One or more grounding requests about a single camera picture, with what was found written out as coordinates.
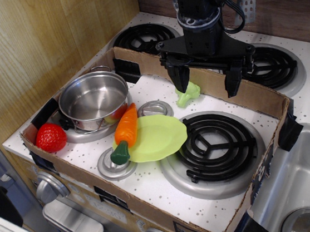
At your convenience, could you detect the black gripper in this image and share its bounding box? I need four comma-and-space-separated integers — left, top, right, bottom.
156, 25, 255, 98

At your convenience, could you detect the orange toy carrot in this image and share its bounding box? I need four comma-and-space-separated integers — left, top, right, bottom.
110, 103, 138, 165

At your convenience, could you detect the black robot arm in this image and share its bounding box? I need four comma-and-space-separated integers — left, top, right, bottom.
156, 0, 255, 97

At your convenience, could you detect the silver knob behind plate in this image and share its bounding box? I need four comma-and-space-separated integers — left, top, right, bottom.
137, 100, 174, 117

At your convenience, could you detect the light green toy plate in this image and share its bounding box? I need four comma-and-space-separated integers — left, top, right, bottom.
109, 111, 191, 166

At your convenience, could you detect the silver knob near plate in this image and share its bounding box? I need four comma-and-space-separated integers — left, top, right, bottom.
97, 148, 137, 181

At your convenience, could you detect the green toy broccoli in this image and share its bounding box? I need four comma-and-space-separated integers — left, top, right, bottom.
175, 81, 201, 108

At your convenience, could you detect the back right black burner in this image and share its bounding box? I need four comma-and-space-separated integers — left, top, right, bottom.
242, 43, 298, 90

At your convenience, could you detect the black burner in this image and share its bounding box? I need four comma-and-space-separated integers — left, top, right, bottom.
173, 108, 262, 186
109, 23, 180, 55
242, 43, 298, 90

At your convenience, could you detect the back left black burner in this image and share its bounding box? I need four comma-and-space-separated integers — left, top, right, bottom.
109, 23, 180, 55

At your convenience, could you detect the front right black burner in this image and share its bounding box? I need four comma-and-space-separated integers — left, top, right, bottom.
173, 108, 262, 186

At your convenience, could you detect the hanging metal spatula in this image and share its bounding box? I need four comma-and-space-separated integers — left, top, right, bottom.
234, 0, 256, 26

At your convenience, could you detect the stainless steel pot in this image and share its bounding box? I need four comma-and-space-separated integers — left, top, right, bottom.
58, 71, 129, 132

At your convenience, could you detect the silver toy sink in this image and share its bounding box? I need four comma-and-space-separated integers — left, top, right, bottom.
251, 124, 310, 232

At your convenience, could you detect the red toy strawberry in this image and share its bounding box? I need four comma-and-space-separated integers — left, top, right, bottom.
36, 123, 67, 153

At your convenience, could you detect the brown cardboard fence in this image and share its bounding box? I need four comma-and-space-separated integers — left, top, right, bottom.
21, 47, 295, 232

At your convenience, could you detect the silver oven front knob left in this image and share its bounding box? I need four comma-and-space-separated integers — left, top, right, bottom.
36, 171, 70, 204

